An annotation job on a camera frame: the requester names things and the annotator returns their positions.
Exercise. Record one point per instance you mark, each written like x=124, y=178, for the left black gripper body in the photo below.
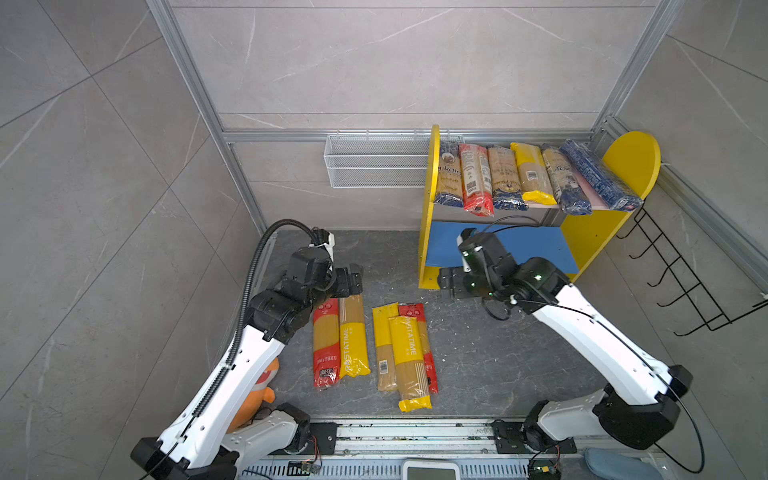
x=333, y=283

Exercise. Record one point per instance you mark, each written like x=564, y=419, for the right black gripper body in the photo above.
x=467, y=284

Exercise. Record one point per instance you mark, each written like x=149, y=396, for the dark blue end spaghetti bag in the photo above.
x=507, y=191

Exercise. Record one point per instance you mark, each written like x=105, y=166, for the thin red spaghetti bag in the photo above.
x=417, y=311

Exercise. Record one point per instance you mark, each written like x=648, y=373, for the blue Sankara spaghetti bag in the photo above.
x=449, y=182

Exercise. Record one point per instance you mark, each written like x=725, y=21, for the red label spaghetti bag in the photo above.
x=477, y=183

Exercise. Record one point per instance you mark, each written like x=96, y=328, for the yellow end spaghetti bag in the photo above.
x=533, y=176

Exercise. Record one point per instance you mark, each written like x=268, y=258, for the blue trim spaghetti bag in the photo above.
x=566, y=188

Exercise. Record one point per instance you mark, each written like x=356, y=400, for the yellow Pastatime spaghetti bag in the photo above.
x=412, y=381

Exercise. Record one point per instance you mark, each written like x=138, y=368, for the blue Barilla spaghetti box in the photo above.
x=612, y=190

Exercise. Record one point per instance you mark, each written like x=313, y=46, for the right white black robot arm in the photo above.
x=642, y=399

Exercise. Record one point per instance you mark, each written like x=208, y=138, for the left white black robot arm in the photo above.
x=200, y=443

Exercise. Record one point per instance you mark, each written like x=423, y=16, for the yellow pink blue wooden shelf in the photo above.
x=635, y=157

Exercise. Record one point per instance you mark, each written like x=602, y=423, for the orange plush toy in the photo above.
x=260, y=392

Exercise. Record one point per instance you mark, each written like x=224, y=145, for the yellow label spaghetti bag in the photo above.
x=353, y=339

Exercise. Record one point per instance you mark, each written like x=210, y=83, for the plain yellow top spaghetti bag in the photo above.
x=385, y=364

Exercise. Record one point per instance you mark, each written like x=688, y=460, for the white digital scale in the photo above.
x=431, y=471

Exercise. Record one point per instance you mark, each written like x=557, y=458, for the blue grey cloth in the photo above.
x=612, y=466

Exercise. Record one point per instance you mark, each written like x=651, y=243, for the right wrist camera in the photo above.
x=470, y=256

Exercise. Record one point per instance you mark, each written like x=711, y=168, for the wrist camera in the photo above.
x=325, y=240
x=470, y=256

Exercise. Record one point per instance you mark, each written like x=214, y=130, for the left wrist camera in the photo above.
x=325, y=240

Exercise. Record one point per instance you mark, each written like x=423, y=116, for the white wire mesh basket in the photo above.
x=362, y=161

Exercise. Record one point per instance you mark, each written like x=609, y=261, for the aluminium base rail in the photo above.
x=477, y=448

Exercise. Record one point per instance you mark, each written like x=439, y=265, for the black wire hook rack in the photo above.
x=687, y=286

